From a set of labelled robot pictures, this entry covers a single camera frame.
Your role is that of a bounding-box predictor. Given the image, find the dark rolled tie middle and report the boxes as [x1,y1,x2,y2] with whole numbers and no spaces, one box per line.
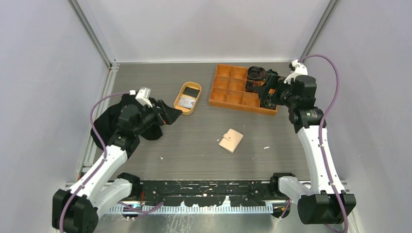
[245,80,262,93]

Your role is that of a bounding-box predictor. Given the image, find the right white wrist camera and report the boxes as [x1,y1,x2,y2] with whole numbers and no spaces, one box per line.
[284,59,308,84]

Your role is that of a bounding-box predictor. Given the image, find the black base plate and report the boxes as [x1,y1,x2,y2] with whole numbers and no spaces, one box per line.
[121,180,292,207]

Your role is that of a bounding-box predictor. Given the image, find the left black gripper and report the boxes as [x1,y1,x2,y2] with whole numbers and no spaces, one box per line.
[133,100,181,135]

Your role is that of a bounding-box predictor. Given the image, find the silver credit card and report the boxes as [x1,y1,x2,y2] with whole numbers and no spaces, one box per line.
[178,97,196,109]

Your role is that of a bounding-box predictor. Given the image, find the green patterned rolled tie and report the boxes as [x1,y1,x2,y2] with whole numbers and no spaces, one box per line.
[266,69,279,80]

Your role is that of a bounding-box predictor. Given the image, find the black cloth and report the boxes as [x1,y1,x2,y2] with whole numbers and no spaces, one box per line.
[90,92,163,158]

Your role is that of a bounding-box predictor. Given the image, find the orange compartment organizer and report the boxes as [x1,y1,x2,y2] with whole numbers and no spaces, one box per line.
[208,64,277,116]

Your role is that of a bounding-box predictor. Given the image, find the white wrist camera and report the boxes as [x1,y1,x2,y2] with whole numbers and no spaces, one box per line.
[135,87,153,108]
[284,59,308,84]

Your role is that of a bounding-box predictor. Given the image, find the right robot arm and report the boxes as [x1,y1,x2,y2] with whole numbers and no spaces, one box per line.
[257,73,356,225]

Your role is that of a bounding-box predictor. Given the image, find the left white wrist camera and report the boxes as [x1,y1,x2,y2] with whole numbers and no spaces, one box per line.
[135,87,153,108]

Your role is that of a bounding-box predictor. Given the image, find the dark rolled tie top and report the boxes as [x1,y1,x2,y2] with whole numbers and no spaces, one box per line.
[247,66,267,81]

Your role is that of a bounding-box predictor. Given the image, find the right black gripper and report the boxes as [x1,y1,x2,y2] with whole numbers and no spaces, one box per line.
[257,73,298,109]

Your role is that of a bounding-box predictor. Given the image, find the beige leather card holder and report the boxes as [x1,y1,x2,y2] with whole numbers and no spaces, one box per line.
[219,129,243,153]

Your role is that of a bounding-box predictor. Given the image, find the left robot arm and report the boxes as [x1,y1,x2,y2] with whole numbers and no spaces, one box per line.
[51,93,182,233]

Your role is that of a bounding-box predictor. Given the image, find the yellow oval tray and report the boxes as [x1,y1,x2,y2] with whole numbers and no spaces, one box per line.
[173,82,202,116]

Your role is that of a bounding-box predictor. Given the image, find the dark rolled tie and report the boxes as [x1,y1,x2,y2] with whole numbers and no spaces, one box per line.
[247,66,267,81]
[245,80,262,93]

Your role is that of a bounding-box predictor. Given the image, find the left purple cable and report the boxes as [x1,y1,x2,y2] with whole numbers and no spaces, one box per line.
[59,91,165,233]

